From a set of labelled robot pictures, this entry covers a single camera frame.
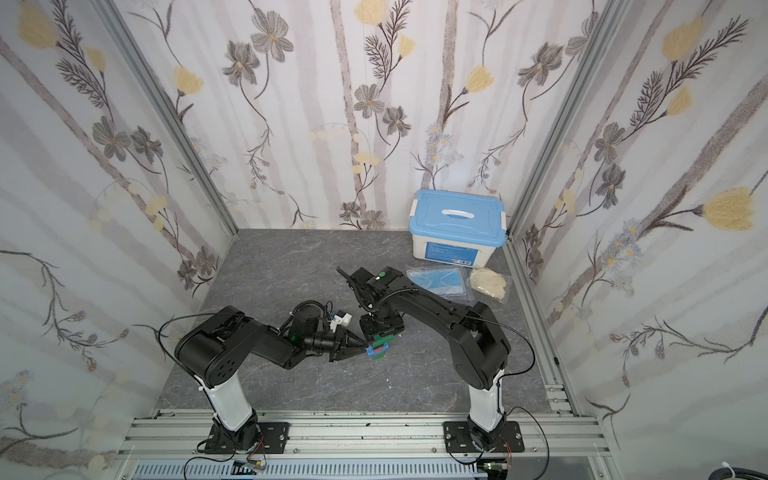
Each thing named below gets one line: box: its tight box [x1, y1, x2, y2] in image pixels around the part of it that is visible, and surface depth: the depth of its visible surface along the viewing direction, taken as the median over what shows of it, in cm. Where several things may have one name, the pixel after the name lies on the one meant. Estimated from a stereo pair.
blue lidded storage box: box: [409, 189, 507, 268], surface depth 105 cm
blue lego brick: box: [365, 344, 389, 357], surface depth 85 cm
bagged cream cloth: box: [469, 268, 507, 301], surface depth 106 cm
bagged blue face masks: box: [406, 264, 475, 301], surface depth 109 cm
